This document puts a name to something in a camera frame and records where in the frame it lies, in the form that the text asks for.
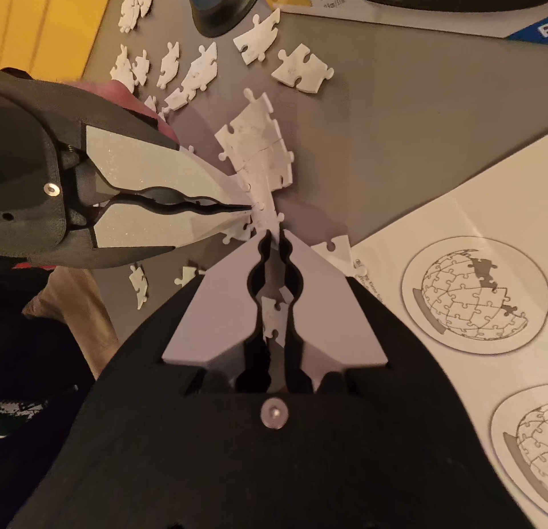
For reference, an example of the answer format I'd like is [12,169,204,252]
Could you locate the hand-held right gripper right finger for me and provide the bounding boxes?
[277,230,389,394]

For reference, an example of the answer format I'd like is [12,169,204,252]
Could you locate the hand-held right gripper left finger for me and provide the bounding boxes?
[162,230,274,394]

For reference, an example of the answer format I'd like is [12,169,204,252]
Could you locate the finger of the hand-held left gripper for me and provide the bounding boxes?
[91,200,254,251]
[85,125,254,206]

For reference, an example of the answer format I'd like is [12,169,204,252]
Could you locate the four-piece white puzzle section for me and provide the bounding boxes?
[215,88,297,192]

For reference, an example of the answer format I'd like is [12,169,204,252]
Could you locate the white puzzle pieces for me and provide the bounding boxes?
[110,0,354,311]

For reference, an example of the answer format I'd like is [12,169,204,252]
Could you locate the black round ball stand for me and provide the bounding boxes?
[188,0,263,38]

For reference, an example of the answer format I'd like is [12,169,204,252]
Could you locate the colourful cartoon puzzle box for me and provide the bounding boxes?
[256,0,548,47]

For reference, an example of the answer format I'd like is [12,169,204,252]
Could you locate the person's left hand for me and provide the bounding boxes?
[79,79,180,143]

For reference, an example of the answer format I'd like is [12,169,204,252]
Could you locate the person's beige trousers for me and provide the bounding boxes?
[21,265,121,382]

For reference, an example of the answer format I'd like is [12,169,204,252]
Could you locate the yellow plastic case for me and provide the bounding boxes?
[0,0,117,73]

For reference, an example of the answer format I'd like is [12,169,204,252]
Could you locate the white instruction sheet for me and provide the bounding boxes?
[349,133,548,529]

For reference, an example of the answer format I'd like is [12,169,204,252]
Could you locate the person's black jacket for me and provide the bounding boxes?
[0,255,101,529]

